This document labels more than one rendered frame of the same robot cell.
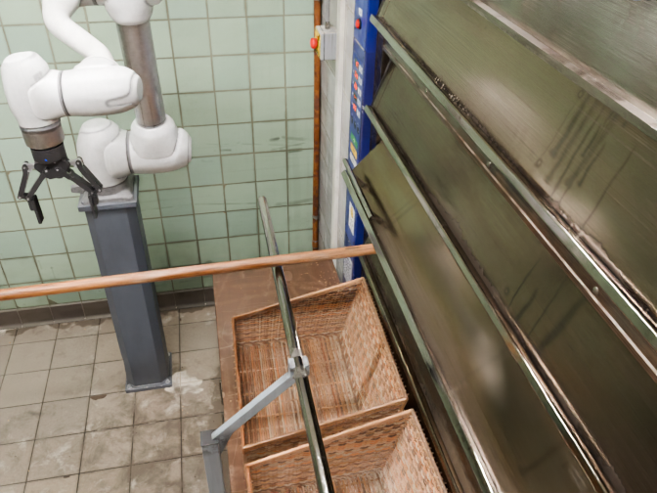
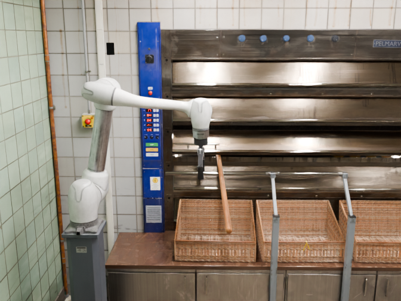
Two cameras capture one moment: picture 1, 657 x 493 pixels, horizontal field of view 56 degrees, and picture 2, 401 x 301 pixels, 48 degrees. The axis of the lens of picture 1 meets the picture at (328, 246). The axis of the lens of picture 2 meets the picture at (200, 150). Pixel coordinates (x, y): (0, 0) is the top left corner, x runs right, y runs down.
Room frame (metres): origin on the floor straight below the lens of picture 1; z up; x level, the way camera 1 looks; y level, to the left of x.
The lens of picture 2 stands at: (0.76, 3.01, 2.06)
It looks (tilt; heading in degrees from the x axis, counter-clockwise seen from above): 14 degrees down; 284
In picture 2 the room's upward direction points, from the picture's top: straight up
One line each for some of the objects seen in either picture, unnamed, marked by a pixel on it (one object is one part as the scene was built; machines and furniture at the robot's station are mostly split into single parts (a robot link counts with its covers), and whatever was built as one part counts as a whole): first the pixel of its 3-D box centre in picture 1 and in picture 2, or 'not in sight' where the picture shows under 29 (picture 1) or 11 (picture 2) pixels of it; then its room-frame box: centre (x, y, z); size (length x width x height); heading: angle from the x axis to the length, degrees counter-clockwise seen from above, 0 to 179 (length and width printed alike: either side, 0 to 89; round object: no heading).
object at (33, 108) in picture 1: (35, 87); (200, 112); (1.32, 0.67, 1.66); 0.13 x 0.11 x 0.16; 99
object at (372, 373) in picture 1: (310, 369); (215, 228); (1.36, 0.05, 0.72); 0.56 x 0.49 x 0.28; 11
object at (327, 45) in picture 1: (327, 42); (89, 120); (2.31, 0.03, 1.46); 0.10 x 0.07 x 0.10; 12
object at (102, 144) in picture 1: (103, 150); (83, 199); (1.97, 0.81, 1.17); 0.18 x 0.16 x 0.22; 99
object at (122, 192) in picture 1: (102, 184); (83, 224); (1.96, 0.84, 1.03); 0.22 x 0.18 x 0.06; 103
